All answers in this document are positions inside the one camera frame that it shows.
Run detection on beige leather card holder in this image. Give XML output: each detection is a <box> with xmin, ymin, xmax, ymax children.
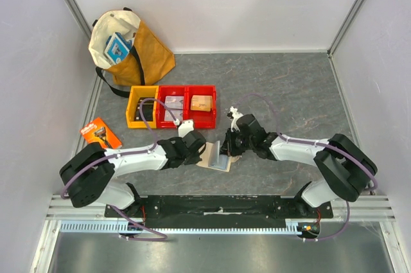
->
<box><xmin>196</xmin><ymin>141</ymin><xmax>240</xmax><ymax>172</ymax></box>

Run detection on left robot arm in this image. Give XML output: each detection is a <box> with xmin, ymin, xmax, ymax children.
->
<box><xmin>59</xmin><ymin>130</ymin><xmax>206</xmax><ymax>217</ymax></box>

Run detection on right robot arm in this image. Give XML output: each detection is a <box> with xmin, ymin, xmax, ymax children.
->
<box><xmin>220</xmin><ymin>109</ymin><xmax>378</xmax><ymax>218</ymax></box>

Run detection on lower silver card stack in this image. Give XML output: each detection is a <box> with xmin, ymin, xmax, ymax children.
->
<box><xmin>164</xmin><ymin>110</ymin><xmax>184</xmax><ymax>123</ymax></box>

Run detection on black cards in yellow bin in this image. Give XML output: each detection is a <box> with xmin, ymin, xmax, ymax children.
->
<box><xmin>134</xmin><ymin>97</ymin><xmax>154</xmax><ymax>121</ymax></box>

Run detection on red right plastic bin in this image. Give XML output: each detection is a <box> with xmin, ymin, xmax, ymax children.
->
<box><xmin>184</xmin><ymin>85</ymin><xmax>216</xmax><ymax>129</ymax></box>

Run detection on red plastic bin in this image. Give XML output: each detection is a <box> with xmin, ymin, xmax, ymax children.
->
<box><xmin>155</xmin><ymin>85</ymin><xmax>186</xmax><ymax>128</ymax></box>
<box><xmin>184</xmin><ymin>85</ymin><xmax>216</xmax><ymax>129</ymax></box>

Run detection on red middle plastic bin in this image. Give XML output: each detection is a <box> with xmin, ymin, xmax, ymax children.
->
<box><xmin>155</xmin><ymin>85</ymin><xmax>186</xmax><ymax>128</ymax></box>

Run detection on yellow plastic bin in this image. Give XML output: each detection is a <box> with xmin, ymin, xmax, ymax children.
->
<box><xmin>126</xmin><ymin>85</ymin><xmax>159</xmax><ymax>129</ymax></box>

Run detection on orange razor box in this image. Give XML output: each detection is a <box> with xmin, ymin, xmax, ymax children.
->
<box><xmin>80</xmin><ymin>118</ymin><xmax>123</xmax><ymax>149</ymax></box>

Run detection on mustard and white tote bag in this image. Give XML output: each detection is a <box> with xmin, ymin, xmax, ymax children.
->
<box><xmin>88</xmin><ymin>8</ymin><xmax>175</xmax><ymax>98</ymax></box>

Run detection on blue razor box in bag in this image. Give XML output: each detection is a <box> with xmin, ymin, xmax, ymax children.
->
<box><xmin>104</xmin><ymin>32</ymin><xmax>133</xmax><ymax>65</ymax></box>

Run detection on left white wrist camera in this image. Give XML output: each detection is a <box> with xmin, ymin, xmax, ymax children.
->
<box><xmin>175</xmin><ymin>119</ymin><xmax>195</xmax><ymax>137</ymax></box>

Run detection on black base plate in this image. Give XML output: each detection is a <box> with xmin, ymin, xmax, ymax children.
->
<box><xmin>125</xmin><ymin>195</ymin><xmax>333</xmax><ymax>229</ymax></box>

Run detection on grey cable duct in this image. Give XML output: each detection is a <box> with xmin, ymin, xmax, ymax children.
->
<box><xmin>60</xmin><ymin>220</ymin><xmax>306</xmax><ymax>235</ymax></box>

